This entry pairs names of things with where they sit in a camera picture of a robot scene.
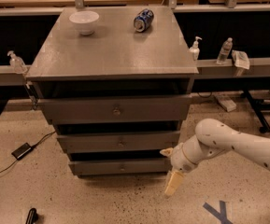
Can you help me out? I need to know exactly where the grey top drawer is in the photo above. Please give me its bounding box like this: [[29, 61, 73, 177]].
[[39, 95, 192, 124]]

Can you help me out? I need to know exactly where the black power adapter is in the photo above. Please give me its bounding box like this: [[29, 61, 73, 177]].
[[11, 143, 33, 161]]

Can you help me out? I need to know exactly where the blue soda can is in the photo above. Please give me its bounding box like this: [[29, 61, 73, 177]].
[[134, 8, 154, 33]]

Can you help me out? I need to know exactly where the clear left pump bottle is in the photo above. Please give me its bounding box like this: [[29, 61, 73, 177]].
[[7, 50, 28, 74]]

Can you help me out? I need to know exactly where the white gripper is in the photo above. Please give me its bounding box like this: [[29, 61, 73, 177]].
[[160, 143, 197, 197]]

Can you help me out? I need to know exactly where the grey middle drawer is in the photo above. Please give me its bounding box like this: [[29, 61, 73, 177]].
[[57, 131, 180, 154]]

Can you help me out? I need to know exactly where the clear plastic water bottle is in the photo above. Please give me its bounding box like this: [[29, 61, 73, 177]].
[[217, 37, 233, 64]]

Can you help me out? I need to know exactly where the grey drawer cabinet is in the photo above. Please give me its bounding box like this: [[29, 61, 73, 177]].
[[25, 6, 200, 177]]

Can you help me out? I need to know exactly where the grey bottom drawer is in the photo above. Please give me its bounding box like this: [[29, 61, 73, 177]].
[[69, 158, 171, 176]]

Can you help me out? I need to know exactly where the grey drawer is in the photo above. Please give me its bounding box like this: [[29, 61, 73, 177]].
[[57, 131, 180, 154], [69, 158, 171, 176], [39, 95, 192, 124]]

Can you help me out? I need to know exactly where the black adapter cable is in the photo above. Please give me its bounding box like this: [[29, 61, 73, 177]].
[[0, 130, 57, 189]]

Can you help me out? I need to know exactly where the grey metal rail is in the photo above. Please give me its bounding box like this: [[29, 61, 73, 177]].
[[0, 58, 270, 86]]

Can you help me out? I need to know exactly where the black object on floor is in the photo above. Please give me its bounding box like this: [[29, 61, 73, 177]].
[[25, 208, 38, 224]]

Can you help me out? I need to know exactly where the white ceramic bowl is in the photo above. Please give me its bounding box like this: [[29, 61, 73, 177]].
[[69, 10, 99, 35]]

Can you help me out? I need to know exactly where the white power strip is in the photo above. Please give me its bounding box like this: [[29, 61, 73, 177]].
[[215, 94, 236, 112]]

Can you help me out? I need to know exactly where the crumpled paper packet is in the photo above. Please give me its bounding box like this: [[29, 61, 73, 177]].
[[232, 50, 249, 69]]

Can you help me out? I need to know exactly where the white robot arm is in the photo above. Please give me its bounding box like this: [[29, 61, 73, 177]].
[[160, 119, 270, 197]]

